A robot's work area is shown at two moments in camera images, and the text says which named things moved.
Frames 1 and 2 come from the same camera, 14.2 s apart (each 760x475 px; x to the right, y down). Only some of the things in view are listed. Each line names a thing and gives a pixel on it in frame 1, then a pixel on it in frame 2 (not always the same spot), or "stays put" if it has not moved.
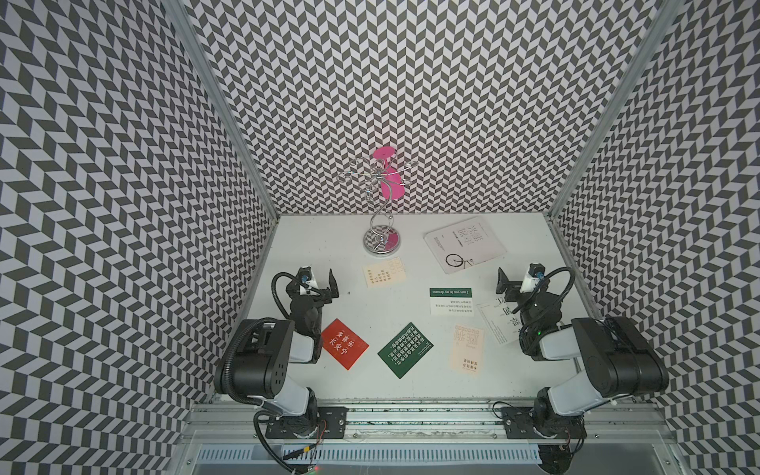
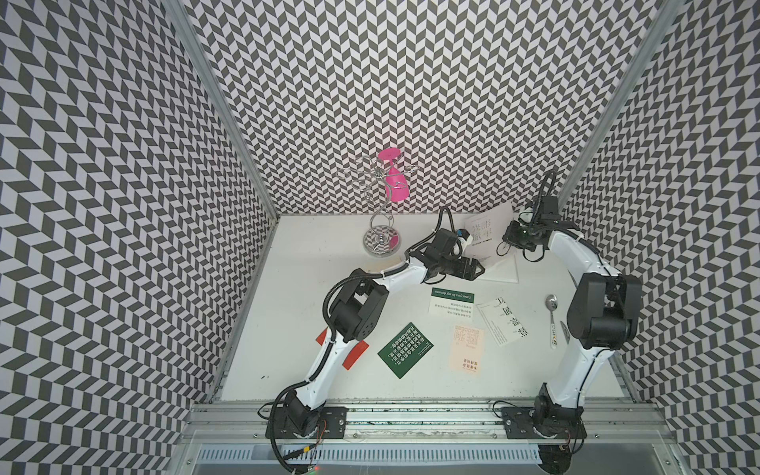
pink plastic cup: x=392 y=184 stays put
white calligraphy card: x=504 y=324 stays put
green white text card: x=451 y=301 stays put
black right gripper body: x=524 y=300 → x=520 y=236
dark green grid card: x=406 y=349 stays put
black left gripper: x=326 y=293 → x=471 y=273
